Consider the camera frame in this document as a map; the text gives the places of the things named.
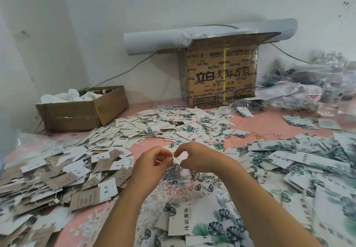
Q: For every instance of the person's left hand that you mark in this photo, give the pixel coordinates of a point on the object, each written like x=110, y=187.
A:
x=147, y=169

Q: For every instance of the heap of small tags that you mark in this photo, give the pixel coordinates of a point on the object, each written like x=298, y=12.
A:
x=161, y=123

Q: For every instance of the white roll in plastic wrap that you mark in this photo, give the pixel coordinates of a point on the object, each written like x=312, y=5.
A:
x=158, y=39

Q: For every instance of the person's left forearm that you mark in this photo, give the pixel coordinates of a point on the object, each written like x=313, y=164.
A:
x=119, y=222

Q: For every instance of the small open cardboard box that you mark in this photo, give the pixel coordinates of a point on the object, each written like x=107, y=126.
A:
x=82, y=109

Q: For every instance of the large printed cardboard box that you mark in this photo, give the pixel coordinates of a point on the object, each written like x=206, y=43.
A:
x=221, y=74

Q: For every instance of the white crumpled material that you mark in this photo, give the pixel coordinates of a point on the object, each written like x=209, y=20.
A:
x=70, y=96

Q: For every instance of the pile of green leaf tags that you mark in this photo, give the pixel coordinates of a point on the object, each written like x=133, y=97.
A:
x=303, y=183

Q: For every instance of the clear plastic bag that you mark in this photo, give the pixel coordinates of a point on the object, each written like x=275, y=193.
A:
x=33, y=143

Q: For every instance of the person's right forearm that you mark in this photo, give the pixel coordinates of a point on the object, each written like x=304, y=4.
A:
x=272, y=210

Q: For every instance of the pile of brown white tags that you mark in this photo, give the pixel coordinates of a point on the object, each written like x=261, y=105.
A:
x=47, y=185

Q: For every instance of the person's right hand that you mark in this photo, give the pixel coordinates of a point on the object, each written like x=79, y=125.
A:
x=203, y=156

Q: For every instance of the heap of clear plastic bags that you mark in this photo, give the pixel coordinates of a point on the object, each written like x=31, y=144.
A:
x=311, y=88

